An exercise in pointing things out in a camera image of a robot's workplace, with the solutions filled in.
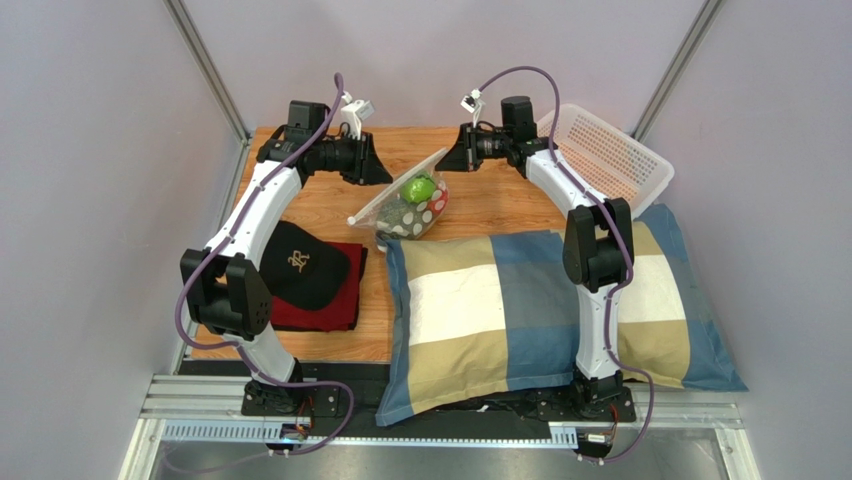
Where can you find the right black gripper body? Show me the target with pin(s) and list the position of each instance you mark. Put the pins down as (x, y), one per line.
(472, 149)

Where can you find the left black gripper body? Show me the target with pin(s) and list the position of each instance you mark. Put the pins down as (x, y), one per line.
(343, 157)

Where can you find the bright green fake watermelon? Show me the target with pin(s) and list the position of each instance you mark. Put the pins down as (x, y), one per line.
(418, 189)

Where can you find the red fake tomato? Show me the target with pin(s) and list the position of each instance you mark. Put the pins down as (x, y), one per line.
(438, 202)

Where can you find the clear zip top bag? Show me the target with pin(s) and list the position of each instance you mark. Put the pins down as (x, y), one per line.
(366, 217)

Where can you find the dark green fake melon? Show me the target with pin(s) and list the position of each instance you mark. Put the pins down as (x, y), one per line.
(403, 220)

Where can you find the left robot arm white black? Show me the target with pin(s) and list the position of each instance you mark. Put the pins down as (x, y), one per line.
(223, 287)

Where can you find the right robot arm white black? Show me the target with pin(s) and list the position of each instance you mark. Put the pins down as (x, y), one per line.
(597, 247)

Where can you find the black baseball cap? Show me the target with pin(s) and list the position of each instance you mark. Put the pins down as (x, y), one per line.
(301, 269)

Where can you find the white plastic basket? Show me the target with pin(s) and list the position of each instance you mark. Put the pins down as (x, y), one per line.
(612, 162)

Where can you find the folded red black cloth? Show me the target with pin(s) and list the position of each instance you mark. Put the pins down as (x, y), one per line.
(341, 314)

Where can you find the plaid pillow blue beige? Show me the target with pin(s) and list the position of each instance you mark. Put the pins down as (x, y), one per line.
(487, 303)

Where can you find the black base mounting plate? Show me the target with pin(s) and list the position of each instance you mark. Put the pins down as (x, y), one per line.
(392, 402)

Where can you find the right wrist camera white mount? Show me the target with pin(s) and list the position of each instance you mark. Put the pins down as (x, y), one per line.
(474, 104)

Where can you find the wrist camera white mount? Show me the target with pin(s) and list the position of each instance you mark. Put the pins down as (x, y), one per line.
(474, 104)
(354, 113)

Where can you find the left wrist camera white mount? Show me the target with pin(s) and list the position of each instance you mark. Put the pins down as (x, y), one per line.
(354, 113)

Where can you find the right vertical aluminium post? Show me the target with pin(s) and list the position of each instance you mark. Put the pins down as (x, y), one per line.
(691, 42)

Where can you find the vertical aluminium post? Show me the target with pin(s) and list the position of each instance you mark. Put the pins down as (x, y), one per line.
(192, 37)
(691, 42)

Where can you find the left vertical aluminium post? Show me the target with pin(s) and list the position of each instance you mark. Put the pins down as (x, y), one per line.
(192, 37)

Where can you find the aluminium frame rail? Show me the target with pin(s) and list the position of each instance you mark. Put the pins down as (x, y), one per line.
(218, 409)

